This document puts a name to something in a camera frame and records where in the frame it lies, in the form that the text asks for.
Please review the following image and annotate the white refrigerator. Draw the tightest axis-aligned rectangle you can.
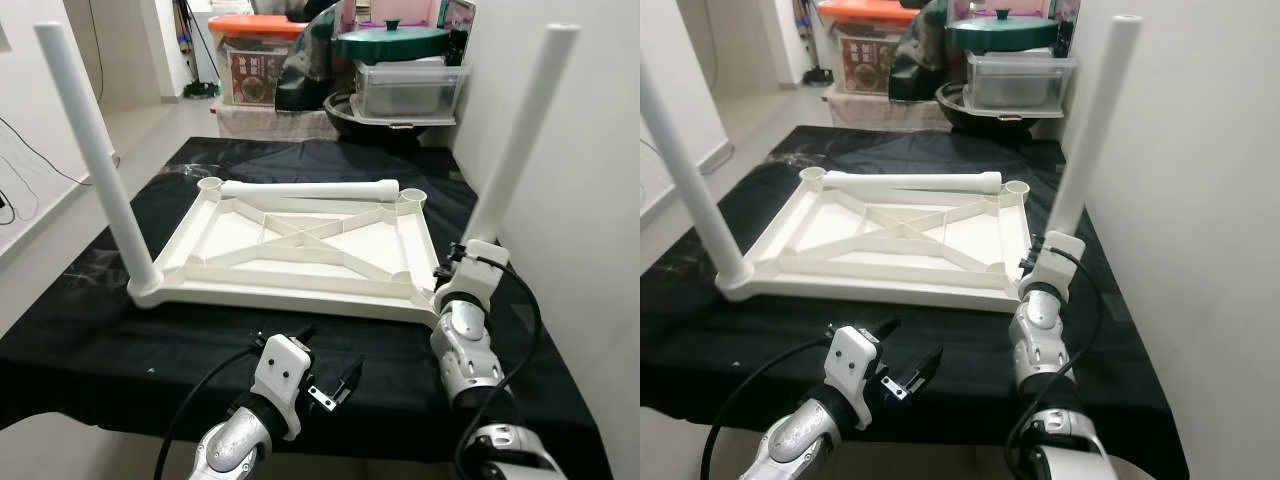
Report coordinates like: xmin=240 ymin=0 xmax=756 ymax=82
xmin=185 ymin=0 xmax=226 ymax=83

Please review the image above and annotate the orange lidded storage box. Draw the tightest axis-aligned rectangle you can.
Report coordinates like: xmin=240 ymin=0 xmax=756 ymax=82
xmin=818 ymin=0 xmax=921 ymax=96
xmin=208 ymin=14 xmax=306 ymax=109

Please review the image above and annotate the green round lid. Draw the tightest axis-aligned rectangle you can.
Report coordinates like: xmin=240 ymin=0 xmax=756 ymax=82
xmin=335 ymin=18 xmax=451 ymax=63
xmin=945 ymin=8 xmax=1061 ymax=53

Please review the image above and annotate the black trailing power cable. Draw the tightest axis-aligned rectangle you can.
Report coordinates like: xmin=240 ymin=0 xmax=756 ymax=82
xmin=0 ymin=115 xmax=119 ymax=187

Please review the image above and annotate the black floor mop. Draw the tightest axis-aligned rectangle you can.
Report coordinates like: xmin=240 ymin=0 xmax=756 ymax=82
xmin=183 ymin=0 xmax=219 ymax=99
xmin=795 ymin=0 xmax=831 ymax=86

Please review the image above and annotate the pink plastic container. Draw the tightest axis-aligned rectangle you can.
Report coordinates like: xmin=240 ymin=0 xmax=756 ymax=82
xmin=340 ymin=0 xmax=446 ymax=33
xmin=950 ymin=0 xmax=1081 ymax=26

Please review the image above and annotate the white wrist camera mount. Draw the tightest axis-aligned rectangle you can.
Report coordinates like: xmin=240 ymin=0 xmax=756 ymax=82
xmin=250 ymin=335 xmax=313 ymax=441
xmin=435 ymin=240 xmax=511 ymax=316
xmin=825 ymin=325 xmax=883 ymax=431
xmin=1020 ymin=230 xmax=1086 ymax=301

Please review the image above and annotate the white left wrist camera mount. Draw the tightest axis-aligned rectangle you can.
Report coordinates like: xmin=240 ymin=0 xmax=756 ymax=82
xmin=825 ymin=325 xmax=883 ymax=431
xmin=250 ymin=335 xmax=313 ymax=441

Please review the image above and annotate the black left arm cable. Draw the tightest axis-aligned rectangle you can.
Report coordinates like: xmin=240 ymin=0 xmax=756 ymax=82
xmin=700 ymin=338 xmax=836 ymax=480
xmin=155 ymin=345 xmax=266 ymax=480

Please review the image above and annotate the white plastic table top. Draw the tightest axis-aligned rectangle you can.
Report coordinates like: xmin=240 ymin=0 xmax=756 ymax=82
xmin=128 ymin=178 xmax=446 ymax=323
xmin=718 ymin=165 xmax=1036 ymax=313

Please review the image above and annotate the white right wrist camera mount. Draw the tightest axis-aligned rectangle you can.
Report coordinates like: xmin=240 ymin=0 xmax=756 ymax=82
xmin=1020 ymin=230 xmax=1086 ymax=301
xmin=435 ymin=240 xmax=511 ymax=316

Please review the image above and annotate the black tablecloth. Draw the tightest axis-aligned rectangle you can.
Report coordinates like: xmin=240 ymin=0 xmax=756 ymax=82
xmin=640 ymin=125 xmax=1191 ymax=480
xmin=0 ymin=135 xmax=613 ymax=480

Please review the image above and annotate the clear plastic storage box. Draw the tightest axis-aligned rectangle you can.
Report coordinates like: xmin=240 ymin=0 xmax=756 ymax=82
xmin=352 ymin=60 xmax=469 ymax=123
xmin=965 ymin=50 xmax=1079 ymax=111

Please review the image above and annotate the black wok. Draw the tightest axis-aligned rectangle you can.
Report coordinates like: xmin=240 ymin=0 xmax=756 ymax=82
xmin=935 ymin=82 xmax=1066 ymax=133
xmin=323 ymin=92 xmax=461 ymax=141

